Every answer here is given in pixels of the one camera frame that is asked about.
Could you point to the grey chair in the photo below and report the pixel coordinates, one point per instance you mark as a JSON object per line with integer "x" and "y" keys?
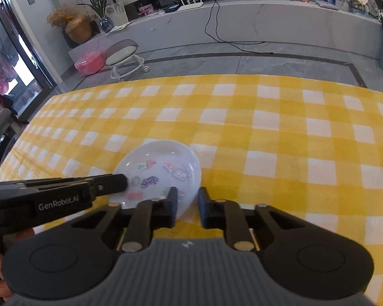
{"x": 0, "y": 134}

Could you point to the white rolling stool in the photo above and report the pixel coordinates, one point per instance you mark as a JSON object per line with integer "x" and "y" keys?
{"x": 123, "y": 54}

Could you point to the small black box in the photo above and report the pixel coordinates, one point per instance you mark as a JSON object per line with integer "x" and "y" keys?
{"x": 172, "y": 8}

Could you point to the pink storage box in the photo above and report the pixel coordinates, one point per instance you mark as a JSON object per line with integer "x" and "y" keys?
{"x": 89, "y": 63}

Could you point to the white plate with colourful prints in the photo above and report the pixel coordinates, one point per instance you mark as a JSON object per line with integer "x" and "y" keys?
{"x": 159, "y": 156}

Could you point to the green plant in blue vase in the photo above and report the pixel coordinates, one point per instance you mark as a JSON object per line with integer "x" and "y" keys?
{"x": 100, "y": 6}

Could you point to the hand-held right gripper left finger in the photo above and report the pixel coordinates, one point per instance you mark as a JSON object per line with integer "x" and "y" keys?
{"x": 175, "y": 202}

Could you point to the sheet of paper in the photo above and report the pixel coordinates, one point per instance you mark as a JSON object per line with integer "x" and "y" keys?
{"x": 121, "y": 27}

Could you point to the white card with drawing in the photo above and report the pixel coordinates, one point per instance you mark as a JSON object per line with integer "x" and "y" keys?
{"x": 117, "y": 13}

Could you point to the pink photo frame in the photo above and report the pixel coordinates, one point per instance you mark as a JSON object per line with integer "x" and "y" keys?
{"x": 146, "y": 10}

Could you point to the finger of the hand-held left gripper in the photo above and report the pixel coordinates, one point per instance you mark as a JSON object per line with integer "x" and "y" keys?
{"x": 113, "y": 184}

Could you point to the yellow checked tablecloth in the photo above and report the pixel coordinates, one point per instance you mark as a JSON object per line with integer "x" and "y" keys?
{"x": 274, "y": 134}

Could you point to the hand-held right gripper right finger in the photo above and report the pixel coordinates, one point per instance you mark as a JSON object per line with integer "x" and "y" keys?
{"x": 202, "y": 205}

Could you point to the gold vase with dried flowers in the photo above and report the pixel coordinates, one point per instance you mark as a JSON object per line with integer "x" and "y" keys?
{"x": 78, "y": 30}

